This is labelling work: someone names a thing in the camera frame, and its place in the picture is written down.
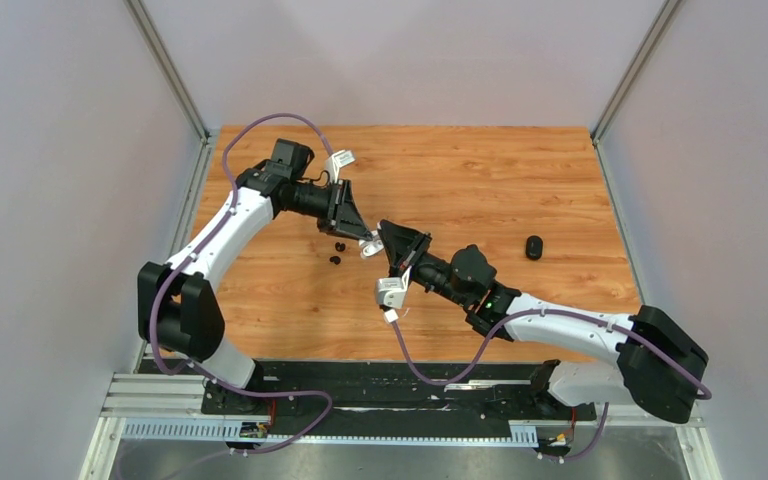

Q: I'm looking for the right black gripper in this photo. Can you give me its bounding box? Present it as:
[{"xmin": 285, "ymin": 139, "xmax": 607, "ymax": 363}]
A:
[{"xmin": 379, "ymin": 223, "xmax": 470, "ymax": 309}]

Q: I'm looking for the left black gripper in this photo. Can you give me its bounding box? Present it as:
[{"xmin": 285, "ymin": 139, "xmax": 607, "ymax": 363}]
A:
[{"xmin": 287, "ymin": 178, "xmax": 373, "ymax": 242}]

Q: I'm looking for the white earbud charging case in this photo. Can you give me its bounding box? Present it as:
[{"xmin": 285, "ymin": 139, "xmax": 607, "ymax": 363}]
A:
[{"xmin": 358, "ymin": 230, "xmax": 384, "ymax": 259}]

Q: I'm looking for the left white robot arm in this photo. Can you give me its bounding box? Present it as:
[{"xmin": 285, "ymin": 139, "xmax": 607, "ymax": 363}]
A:
[{"xmin": 137, "ymin": 139, "xmax": 373, "ymax": 413}]

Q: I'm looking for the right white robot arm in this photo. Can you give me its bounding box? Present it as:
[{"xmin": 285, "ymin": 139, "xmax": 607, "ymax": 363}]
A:
[{"xmin": 373, "ymin": 220, "xmax": 712, "ymax": 424}]

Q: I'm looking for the black oval case cover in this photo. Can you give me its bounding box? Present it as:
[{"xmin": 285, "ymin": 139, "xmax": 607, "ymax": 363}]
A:
[{"xmin": 524, "ymin": 235, "xmax": 544, "ymax": 261}]

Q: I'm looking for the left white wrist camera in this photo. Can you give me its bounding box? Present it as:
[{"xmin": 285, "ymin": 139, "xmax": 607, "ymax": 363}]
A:
[{"xmin": 324, "ymin": 149, "xmax": 355, "ymax": 184}]

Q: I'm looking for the left aluminium frame post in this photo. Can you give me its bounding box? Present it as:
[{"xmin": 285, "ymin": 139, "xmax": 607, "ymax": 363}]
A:
[{"xmin": 125, "ymin": 0, "xmax": 216, "ymax": 167}]

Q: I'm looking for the aluminium frame post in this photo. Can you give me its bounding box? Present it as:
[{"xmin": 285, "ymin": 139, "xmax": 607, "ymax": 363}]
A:
[
  {"xmin": 125, "ymin": 0, "xmax": 216, "ymax": 167},
  {"xmin": 590, "ymin": 0, "xmax": 683, "ymax": 144}
]

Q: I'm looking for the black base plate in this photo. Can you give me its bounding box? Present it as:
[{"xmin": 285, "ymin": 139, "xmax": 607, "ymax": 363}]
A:
[{"xmin": 138, "ymin": 358, "xmax": 617, "ymax": 440}]

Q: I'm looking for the slotted cable duct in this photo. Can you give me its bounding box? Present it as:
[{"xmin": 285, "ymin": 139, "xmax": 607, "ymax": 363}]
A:
[{"xmin": 122, "ymin": 411, "xmax": 538, "ymax": 447}]

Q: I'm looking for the right aluminium frame post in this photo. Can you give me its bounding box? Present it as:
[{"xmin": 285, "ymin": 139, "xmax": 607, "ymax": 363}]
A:
[{"xmin": 590, "ymin": 0, "xmax": 683, "ymax": 144}]

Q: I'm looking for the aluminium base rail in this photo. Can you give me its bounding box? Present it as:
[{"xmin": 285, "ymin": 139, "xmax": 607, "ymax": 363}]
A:
[{"xmin": 79, "ymin": 372, "xmax": 206, "ymax": 480}]

